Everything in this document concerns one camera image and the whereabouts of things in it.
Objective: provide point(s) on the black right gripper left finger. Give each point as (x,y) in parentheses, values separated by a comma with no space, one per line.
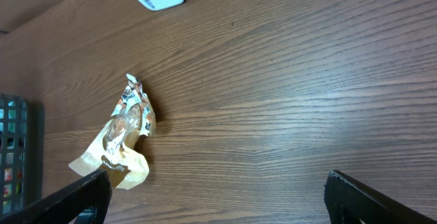
(84,201)

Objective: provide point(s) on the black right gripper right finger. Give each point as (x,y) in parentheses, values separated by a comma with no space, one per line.
(350,201)

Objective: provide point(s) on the beige cookie bag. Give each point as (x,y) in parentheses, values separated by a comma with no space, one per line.
(112,149)

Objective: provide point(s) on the grey plastic basket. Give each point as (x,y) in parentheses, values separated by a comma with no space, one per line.
(14,113)

